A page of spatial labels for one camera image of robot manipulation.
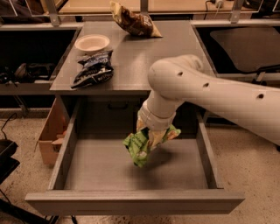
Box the brown snack bag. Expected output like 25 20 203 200
109 1 162 38

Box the white paper bowl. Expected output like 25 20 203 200
74 34 110 53

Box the left side shelf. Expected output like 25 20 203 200
0 24 81 95

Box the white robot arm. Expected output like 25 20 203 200
139 55 280 145

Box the black equipment on floor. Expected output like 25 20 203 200
0 113 60 224

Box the blue chip bag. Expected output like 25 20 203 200
71 50 114 89

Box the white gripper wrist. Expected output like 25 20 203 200
136 101 176 151

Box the green rice chip bag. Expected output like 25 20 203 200
122 125 181 167

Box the grey open top drawer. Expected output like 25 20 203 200
25 99 244 215

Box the cardboard box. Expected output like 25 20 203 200
38 98 69 166

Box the grey cabinet counter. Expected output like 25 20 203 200
51 20 214 123

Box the black lower drawer handle left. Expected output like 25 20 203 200
108 101 128 110

